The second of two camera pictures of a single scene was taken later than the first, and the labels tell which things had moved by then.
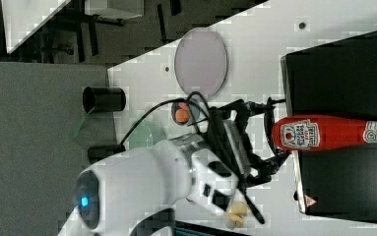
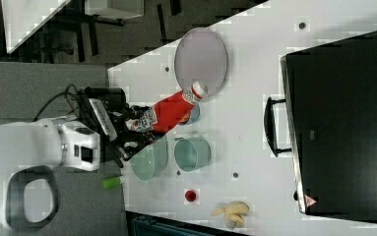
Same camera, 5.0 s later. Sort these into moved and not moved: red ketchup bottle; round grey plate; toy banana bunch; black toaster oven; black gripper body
Moved: red ketchup bottle; black gripper body
Not moved: round grey plate; black toaster oven; toy banana bunch
